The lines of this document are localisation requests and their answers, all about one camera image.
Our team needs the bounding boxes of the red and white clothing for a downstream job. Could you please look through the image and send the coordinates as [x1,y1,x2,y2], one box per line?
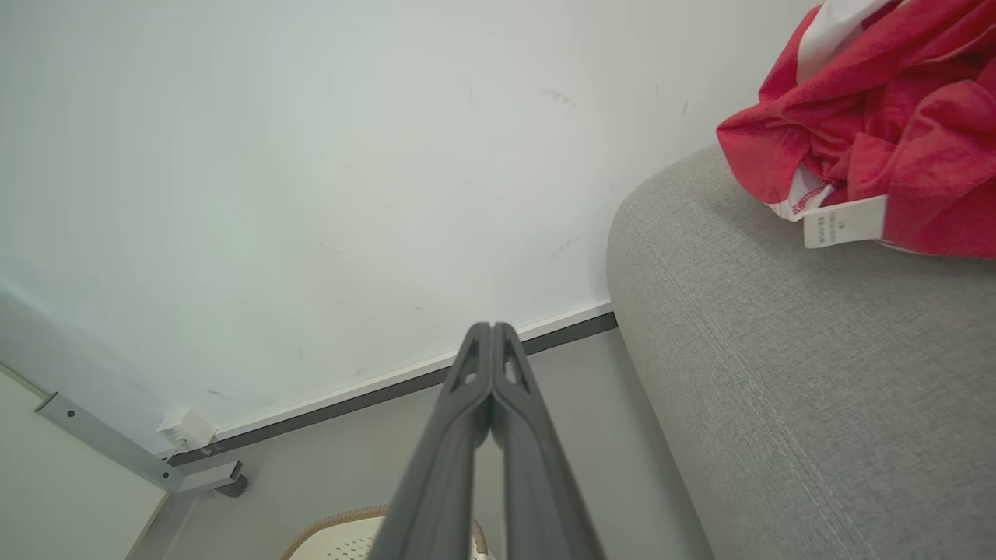
[716,0,996,257]

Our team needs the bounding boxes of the white perforated laundry basket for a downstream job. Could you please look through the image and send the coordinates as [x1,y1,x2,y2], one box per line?
[282,506,493,560]

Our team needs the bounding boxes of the white flat panel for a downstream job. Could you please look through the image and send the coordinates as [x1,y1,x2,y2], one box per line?
[0,367,168,560]

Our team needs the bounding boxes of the grey metal frame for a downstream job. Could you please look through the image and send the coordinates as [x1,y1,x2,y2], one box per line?
[35,391,244,560]

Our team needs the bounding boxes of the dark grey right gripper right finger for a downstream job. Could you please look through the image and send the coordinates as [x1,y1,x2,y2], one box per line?
[490,323,608,560]

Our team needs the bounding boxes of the black floor edge strip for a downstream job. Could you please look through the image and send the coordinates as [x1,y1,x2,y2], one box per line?
[167,311,619,467]

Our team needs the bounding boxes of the grey fabric sofa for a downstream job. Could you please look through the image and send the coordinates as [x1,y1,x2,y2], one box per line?
[607,144,996,560]

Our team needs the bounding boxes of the white baseboard strip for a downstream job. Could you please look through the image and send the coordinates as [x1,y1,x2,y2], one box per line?
[214,299,615,440]

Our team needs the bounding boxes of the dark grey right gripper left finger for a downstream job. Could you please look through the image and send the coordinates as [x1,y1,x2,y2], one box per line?
[370,323,493,560]

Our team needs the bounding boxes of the white wall socket box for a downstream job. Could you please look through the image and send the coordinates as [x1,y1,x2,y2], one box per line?
[156,406,219,453]

